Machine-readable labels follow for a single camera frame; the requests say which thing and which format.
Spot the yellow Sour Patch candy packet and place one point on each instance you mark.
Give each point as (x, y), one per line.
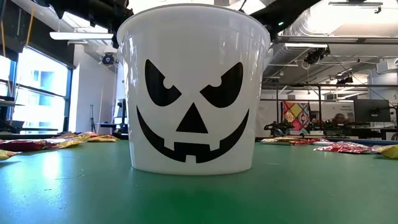
(275, 140)
(104, 138)
(66, 143)
(71, 135)
(390, 152)
(6, 154)

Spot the large window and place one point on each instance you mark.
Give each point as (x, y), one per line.
(40, 90)

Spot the black computer monitor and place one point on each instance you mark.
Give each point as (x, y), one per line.
(371, 110)

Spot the black background robot arm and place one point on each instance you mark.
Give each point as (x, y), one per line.
(276, 127)

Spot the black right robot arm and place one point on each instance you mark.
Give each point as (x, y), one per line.
(301, 6)

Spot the black ceiling camera rig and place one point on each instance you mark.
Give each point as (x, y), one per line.
(315, 56)

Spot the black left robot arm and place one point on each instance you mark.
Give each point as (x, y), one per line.
(93, 11)

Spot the white ceiling light bar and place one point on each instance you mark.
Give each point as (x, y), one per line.
(306, 45)
(81, 35)

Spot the black ceiling fixture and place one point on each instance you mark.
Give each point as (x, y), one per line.
(108, 59)
(345, 79)

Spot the black tripod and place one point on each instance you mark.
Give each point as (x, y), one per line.
(92, 118)

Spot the colourful patchwork quilt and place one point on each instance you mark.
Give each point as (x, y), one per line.
(295, 115)

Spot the person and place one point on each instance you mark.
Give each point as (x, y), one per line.
(339, 118)

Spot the black gantry frame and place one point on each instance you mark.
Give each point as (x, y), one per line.
(320, 105)

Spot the green table mat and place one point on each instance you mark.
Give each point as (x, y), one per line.
(199, 199)

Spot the white ceiling duct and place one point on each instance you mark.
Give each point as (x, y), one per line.
(311, 21)

